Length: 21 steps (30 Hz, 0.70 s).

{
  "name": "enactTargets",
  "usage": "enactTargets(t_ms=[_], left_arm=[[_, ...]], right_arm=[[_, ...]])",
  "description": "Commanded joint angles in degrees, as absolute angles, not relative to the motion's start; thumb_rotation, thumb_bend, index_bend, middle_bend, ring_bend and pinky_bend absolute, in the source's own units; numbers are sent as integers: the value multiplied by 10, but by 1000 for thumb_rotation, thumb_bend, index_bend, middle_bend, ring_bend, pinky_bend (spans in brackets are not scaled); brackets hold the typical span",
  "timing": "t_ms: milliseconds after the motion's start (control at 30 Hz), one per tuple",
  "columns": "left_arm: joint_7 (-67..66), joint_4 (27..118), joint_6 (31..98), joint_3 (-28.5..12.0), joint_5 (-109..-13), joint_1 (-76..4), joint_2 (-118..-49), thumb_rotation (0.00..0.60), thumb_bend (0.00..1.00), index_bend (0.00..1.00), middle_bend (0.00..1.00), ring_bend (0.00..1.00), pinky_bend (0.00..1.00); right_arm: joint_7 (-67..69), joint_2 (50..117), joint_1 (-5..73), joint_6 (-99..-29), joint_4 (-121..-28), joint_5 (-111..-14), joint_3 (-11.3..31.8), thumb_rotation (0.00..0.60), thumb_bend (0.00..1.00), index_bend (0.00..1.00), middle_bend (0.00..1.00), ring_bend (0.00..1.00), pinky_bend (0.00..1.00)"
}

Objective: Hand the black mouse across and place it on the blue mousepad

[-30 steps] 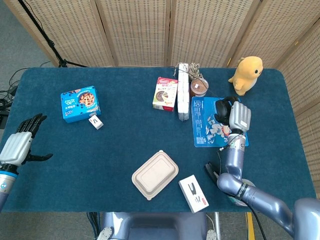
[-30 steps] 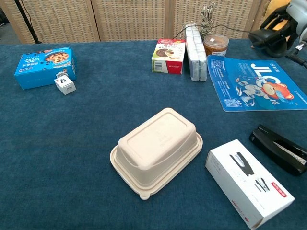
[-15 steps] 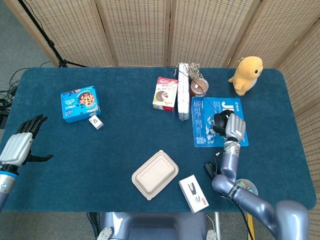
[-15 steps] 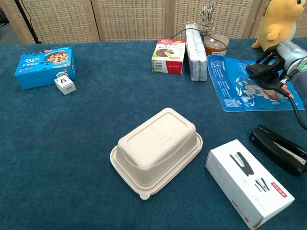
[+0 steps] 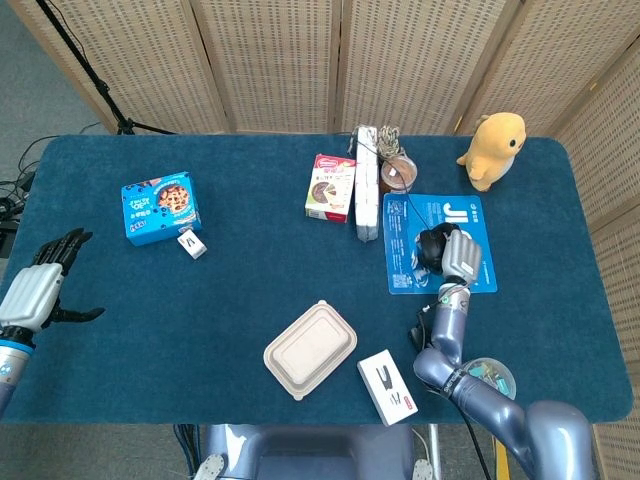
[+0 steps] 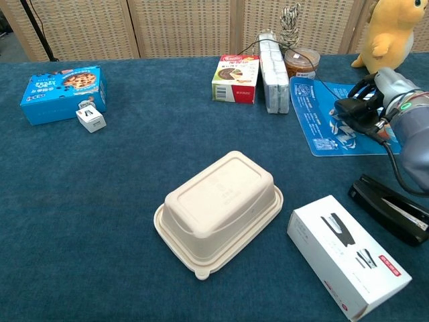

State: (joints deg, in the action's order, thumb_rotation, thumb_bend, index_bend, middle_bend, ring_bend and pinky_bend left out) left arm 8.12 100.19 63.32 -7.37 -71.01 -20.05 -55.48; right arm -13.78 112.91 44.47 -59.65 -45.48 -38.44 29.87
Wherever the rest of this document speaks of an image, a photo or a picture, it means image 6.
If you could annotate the blue table cloth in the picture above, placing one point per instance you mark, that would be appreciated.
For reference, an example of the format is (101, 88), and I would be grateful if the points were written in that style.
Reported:
(100, 201)

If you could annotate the white stapler box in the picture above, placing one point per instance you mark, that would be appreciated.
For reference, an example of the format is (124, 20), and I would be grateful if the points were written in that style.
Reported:
(342, 255)

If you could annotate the red white cake box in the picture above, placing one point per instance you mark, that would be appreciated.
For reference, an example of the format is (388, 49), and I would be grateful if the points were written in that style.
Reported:
(238, 77)

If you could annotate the clear jar brown snack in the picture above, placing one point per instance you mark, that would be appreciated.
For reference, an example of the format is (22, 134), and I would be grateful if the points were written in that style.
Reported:
(301, 65)

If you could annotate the black computer mouse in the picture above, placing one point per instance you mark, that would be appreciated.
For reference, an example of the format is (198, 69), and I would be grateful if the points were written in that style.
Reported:
(348, 107)

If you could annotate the beige lunch box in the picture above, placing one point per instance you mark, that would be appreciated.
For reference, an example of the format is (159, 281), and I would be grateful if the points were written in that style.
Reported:
(218, 208)

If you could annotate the blue cookie box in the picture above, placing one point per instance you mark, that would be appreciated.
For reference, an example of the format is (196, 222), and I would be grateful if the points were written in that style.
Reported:
(57, 97)

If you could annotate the wicker folding screen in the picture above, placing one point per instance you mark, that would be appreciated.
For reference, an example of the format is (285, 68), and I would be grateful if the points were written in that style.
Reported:
(184, 27)

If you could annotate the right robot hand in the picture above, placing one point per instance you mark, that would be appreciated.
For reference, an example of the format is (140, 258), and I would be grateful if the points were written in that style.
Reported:
(395, 84)

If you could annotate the black tripod stand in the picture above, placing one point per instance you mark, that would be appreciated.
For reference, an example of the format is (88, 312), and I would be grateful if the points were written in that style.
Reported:
(37, 30)

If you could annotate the black stapler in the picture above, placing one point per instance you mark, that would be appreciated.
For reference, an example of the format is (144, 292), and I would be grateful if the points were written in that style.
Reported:
(385, 208)

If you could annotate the blue printed mouse pad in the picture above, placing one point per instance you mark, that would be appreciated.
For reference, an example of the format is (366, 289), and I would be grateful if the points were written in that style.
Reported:
(315, 114)

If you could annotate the yellow plush toy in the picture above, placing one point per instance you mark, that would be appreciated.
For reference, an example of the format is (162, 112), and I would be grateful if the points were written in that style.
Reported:
(385, 40)

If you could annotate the small white adapter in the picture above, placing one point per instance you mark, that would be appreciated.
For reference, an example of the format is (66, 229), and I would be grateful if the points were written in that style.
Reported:
(90, 120)

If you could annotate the white tissue pack stack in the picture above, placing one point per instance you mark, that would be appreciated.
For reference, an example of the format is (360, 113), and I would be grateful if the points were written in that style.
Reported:
(275, 77)

